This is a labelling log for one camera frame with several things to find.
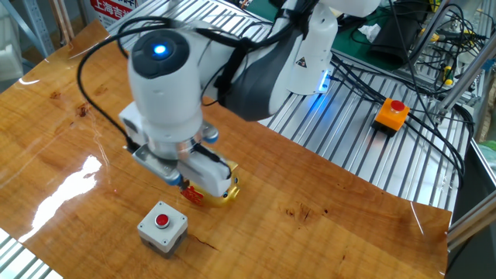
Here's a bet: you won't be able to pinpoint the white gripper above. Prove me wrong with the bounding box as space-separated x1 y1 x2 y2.
118 101 233 198

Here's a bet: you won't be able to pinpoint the grey box red push button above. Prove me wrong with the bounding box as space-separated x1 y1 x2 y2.
136 200 189 260

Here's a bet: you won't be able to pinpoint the golden piggy bank red print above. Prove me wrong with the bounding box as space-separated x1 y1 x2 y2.
180 160 242 208

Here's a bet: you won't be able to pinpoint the glossy wood grain mat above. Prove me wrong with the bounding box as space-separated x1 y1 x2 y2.
0 19 453 279

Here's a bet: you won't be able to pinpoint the red white printed carton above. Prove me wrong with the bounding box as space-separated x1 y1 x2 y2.
89 0 137 29

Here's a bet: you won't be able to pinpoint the copper coloured poles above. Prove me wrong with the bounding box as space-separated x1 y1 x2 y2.
48 0 75 47

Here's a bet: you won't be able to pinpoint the orange emergency stop box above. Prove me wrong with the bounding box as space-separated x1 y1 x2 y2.
370 98 411 138

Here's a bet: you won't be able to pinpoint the green work mat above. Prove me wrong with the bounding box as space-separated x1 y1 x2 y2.
243 0 431 73

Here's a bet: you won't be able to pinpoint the grey perforated steel upright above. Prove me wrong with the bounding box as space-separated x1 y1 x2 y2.
0 0 56 59

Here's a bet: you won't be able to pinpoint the crumpled white paper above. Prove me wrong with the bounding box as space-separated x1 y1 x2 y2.
356 22 383 43

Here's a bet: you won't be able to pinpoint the black fabric pouch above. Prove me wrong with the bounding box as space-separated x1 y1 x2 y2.
367 0 429 70

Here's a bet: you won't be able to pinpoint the silver wrist camera blue cap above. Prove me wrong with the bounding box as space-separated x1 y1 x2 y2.
131 143 184 188

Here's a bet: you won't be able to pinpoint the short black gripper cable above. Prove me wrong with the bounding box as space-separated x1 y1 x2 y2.
191 142 233 180

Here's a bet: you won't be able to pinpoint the long black camera cable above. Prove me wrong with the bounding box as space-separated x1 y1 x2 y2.
76 15 175 153

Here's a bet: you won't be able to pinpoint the black cable bundle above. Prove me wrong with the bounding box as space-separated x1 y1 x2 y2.
329 52 466 187

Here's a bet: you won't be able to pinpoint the yellow handled tool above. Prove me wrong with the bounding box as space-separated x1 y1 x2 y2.
441 64 455 87

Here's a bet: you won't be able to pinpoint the thin aluminium frame post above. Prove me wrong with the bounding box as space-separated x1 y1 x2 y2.
406 0 453 65

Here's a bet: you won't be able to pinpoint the aluminium frame beam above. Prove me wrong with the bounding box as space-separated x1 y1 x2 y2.
446 189 496 252

